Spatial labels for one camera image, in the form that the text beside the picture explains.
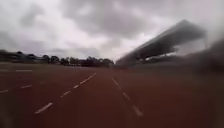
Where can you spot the distant row of trees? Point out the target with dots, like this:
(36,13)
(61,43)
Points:
(56,60)

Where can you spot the grandstand with roof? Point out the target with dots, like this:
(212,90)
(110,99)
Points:
(160,45)

